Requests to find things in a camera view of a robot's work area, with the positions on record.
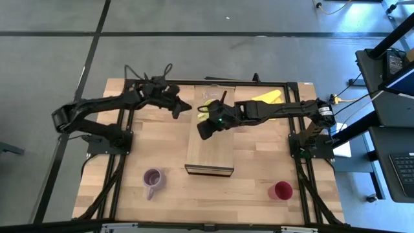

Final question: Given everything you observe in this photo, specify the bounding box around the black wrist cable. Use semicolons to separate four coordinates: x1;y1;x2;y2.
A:
197;105;224;115
124;63;174;85

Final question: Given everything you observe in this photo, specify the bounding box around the black rig beam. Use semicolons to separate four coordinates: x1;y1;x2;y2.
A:
0;219;414;233

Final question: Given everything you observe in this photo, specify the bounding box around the black power adapter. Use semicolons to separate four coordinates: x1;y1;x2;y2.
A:
382;48;406;82

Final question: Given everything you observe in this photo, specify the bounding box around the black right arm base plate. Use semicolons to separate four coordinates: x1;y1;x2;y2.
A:
288;133;334;159

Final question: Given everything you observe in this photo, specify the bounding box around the black desk with devices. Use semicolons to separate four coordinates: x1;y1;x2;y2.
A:
354;47;414;128

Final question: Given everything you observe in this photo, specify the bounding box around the clear glass cup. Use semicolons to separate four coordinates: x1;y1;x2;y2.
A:
202;83;224;101

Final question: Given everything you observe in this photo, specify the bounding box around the black desk with keyboard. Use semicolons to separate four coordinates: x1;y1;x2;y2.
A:
368;125;414;204

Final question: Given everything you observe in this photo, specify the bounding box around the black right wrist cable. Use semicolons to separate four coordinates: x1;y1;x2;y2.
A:
197;105;224;115

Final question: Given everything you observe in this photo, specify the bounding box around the wooden shelf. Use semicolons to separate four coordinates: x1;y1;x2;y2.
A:
184;84;236;178

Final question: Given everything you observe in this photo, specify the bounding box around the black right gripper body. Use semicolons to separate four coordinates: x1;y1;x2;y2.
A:
206;100;242;131

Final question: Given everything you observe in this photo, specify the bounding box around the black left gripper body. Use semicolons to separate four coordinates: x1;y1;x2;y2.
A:
161;84;180;120

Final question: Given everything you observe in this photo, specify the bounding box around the yellow extension cable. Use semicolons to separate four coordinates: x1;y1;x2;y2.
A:
312;0;353;16

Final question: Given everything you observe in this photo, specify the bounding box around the yellow mug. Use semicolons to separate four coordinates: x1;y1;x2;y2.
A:
197;98;215;122

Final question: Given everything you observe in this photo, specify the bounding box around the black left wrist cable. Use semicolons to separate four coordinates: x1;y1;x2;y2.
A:
124;63;174;85

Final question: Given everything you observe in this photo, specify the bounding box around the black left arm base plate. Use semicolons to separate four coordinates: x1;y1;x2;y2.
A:
86;129;134;155

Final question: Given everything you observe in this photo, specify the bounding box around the black keyboard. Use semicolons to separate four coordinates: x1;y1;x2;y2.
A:
389;151;414;199

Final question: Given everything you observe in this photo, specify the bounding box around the yellow folded cloth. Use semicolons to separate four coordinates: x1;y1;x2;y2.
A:
251;89;286;121

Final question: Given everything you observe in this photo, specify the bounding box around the black aluminium table frame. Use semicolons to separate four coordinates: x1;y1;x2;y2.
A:
72;72;344;226

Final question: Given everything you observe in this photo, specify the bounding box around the yellow power plug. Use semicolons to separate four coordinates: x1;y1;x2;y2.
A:
329;93;360;105

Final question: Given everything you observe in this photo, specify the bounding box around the grey metal rack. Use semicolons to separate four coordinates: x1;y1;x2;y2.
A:
380;0;414;49

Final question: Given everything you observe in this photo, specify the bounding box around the red cup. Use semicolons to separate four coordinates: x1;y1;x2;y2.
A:
267;181;294;201

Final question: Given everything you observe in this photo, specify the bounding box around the long black diagonal pole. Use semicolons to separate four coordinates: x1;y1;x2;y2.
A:
367;12;414;60

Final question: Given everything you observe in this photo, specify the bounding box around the short black diagonal pole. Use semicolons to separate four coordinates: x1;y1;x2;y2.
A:
329;109;382;150

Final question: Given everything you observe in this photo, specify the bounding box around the purple mug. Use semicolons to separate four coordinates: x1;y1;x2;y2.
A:
142;167;166;201

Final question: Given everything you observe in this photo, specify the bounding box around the grey furniture foot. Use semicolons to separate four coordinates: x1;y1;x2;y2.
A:
0;141;25;156

